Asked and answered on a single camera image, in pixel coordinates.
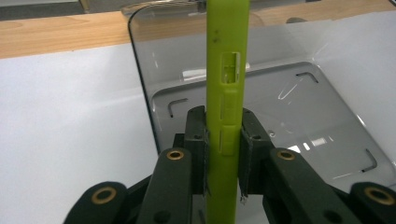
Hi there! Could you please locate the transparent grey storage box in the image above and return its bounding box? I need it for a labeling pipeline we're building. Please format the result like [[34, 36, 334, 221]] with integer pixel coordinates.
[[120, 0, 396, 194]]

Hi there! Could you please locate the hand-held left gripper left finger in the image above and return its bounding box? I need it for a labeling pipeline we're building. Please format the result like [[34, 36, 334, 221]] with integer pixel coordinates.
[[173, 105, 209, 198]]

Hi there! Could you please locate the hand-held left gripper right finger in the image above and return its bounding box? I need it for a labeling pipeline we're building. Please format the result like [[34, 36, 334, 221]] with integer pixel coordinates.
[[237, 106, 276, 201]]

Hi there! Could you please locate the green phone case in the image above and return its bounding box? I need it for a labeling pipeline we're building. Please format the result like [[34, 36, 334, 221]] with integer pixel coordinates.
[[204, 0, 251, 224]]

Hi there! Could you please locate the wooden table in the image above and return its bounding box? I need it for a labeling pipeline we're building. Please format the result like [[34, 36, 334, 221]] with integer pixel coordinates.
[[0, 0, 396, 61]]

